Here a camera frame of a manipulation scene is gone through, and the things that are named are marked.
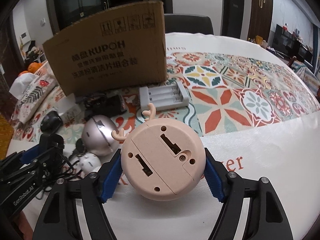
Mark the orange fruit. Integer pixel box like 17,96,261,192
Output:
18,71,29,77
28,62,42,74

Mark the colourful patterned table mat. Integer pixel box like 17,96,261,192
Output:
12,52,319,144

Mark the pink round deer toy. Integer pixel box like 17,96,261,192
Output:
111,103,206,201

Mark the brown cardboard box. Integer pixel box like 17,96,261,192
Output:
43,1,167,96

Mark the white figurine toy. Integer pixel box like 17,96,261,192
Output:
79,153,101,175

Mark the black tv cabinet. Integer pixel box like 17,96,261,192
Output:
271,25,313,67

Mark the white tissue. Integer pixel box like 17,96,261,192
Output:
9,72,39,100

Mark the dark grey dining chair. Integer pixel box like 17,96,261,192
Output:
164,14,214,35

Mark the white plastic fruit basket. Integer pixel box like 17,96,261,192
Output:
34,61,53,76

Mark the black computer mouse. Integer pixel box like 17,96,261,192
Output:
40,111,63,134

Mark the white battery charger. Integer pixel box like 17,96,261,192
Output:
139,81,189,111

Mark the floral fabric tissue cover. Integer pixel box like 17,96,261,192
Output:
11,74,57,124

